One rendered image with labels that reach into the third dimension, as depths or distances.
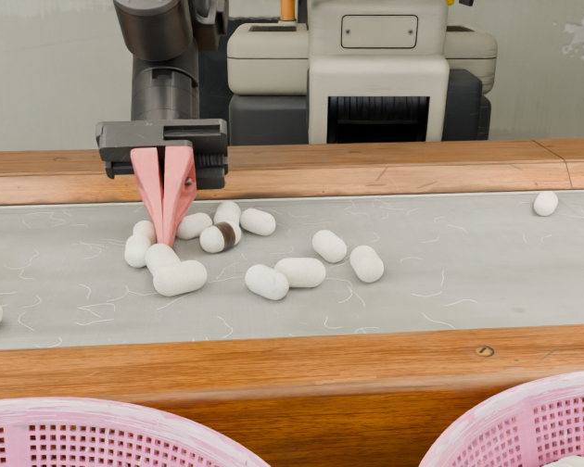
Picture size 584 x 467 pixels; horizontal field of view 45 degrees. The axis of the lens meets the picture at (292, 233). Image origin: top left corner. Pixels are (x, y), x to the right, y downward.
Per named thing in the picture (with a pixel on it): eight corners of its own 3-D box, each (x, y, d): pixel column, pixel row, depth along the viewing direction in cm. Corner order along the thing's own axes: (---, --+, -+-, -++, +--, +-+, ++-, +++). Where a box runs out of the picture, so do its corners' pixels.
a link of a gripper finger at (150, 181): (226, 229, 52) (222, 123, 56) (126, 233, 51) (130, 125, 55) (228, 268, 58) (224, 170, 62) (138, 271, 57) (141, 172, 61)
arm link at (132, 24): (230, 6, 68) (140, 3, 68) (221, -98, 58) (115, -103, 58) (217, 107, 63) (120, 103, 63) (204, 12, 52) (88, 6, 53)
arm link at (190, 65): (200, 57, 67) (139, 61, 66) (192, 3, 60) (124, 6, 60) (202, 118, 63) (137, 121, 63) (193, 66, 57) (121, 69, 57)
